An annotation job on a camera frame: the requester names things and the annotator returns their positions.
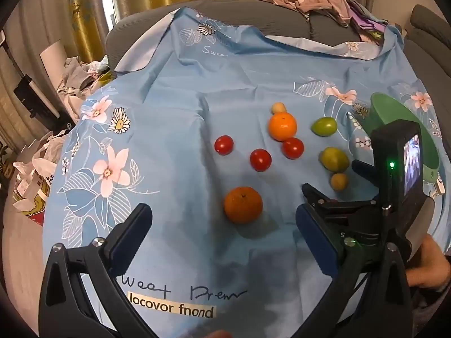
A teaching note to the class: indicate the red cherry tomato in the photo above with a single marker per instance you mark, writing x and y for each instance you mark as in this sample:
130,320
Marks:
292,148
224,144
260,159

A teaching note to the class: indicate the purple garment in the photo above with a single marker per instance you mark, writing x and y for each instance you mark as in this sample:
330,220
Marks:
366,24

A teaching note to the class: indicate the grey curtain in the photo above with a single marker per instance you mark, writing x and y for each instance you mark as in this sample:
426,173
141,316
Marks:
31,21

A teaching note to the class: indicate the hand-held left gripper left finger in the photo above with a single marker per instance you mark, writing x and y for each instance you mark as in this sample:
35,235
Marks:
135,225

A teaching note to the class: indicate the white board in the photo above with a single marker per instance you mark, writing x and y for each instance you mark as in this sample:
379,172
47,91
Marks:
53,60

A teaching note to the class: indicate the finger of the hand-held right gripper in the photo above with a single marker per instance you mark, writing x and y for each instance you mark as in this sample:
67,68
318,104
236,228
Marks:
364,172
317,197

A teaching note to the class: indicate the pile of light clothes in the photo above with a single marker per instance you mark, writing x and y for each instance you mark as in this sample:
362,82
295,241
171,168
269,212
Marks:
84,77

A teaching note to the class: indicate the orange mandarin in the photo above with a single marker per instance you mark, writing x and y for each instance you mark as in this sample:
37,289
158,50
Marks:
243,205
283,126

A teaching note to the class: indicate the grey sofa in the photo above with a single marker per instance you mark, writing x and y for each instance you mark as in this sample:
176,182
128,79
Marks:
246,14

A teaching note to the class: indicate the black box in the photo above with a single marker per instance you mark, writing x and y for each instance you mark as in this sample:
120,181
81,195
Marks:
33,95

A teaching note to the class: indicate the green plastic bowl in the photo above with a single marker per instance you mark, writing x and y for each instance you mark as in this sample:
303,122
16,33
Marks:
387,109

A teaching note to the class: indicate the blue floral cloth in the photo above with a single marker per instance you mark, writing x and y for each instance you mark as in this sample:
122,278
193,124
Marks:
176,112

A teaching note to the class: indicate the person's right hand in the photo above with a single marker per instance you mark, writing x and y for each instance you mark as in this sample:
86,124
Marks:
430,267

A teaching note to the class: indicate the pink garment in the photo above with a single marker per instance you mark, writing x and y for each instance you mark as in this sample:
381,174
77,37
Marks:
310,0

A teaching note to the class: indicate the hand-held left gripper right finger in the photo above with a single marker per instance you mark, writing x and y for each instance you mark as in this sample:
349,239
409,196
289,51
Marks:
317,243

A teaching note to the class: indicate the small yellow tomato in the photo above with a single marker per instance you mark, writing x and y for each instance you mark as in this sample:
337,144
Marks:
278,107
339,181

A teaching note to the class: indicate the green plum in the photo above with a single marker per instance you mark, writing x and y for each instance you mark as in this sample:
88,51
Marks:
334,158
323,126

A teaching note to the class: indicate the white plastic bags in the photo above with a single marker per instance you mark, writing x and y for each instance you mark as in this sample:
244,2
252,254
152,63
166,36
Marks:
35,179

